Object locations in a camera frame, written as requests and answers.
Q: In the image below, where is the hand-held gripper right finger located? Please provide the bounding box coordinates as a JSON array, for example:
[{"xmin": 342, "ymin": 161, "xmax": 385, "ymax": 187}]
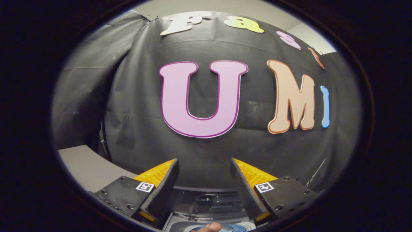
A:
[{"xmin": 230, "ymin": 157, "xmax": 324, "ymax": 226}]

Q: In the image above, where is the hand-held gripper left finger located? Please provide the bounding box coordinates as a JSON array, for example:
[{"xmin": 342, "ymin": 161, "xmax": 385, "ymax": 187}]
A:
[{"xmin": 89, "ymin": 158, "xmax": 180, "ymax": 227}]

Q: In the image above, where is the black backdrop cloth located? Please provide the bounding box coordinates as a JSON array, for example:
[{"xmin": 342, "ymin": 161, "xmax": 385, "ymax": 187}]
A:
[{"xmin": 51, "ymin": 10, "xmax": 362, "ymax": 194}]

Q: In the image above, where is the grey and black cabinet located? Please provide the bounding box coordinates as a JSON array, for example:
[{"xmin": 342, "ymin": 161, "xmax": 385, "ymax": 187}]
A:
[{"xmin": 58, "ymin": 144, "xmax": 139, "ymax": 193}]

